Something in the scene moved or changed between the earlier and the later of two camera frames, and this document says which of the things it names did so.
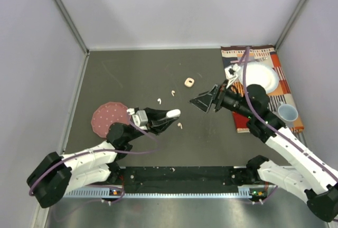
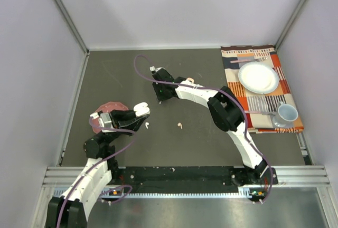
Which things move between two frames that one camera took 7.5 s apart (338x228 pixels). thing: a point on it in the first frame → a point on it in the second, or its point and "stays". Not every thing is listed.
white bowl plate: (231, 73) → (152, 68)
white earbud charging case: (172, 113) → (142, 109)
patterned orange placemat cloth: (283, 93) stays
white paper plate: (257, 73) stays
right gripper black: (204, 101) → (156, 87)
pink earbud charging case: (189, 82) stays
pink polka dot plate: (107, 114) stays
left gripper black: (157, 126) → (118, 116)
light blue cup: (287, 113) stays
